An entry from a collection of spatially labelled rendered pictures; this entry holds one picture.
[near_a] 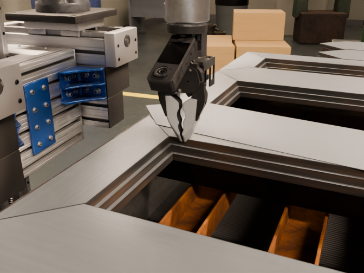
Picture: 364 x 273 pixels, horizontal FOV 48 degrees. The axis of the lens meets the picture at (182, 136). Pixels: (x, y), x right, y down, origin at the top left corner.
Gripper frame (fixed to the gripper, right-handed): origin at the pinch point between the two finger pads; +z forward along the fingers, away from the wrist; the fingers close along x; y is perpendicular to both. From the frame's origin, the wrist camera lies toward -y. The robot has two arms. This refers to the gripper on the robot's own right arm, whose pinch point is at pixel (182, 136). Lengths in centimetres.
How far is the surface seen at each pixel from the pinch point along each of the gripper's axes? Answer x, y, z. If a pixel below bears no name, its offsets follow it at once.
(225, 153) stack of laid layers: -8.1, 1.0, 2.3
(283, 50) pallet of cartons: 46, 346, 46
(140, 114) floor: 137, 220, 85
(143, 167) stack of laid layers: 2.7, -10.0, 2.3
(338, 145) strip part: -26.6, 9.4, 0.8
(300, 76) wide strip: -12, 57, 1
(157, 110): 11.8, 12.9, 0.6
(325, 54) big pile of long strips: -15, 99, 1
